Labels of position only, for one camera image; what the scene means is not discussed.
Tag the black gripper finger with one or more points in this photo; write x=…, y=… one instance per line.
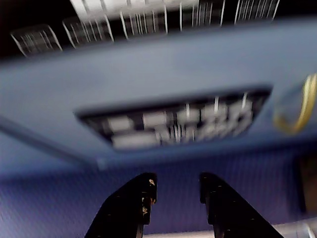
x=227, y=213
x=123, y=210

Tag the blue woven mat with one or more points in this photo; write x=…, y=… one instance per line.
x=62, y=203

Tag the wooden board with black rim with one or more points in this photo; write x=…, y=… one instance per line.
x=309, y=186

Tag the black dishwasher print panel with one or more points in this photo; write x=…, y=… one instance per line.
x=173, y=121

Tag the blue toy kitchen cabinet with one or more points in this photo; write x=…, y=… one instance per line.
x=148, y=69

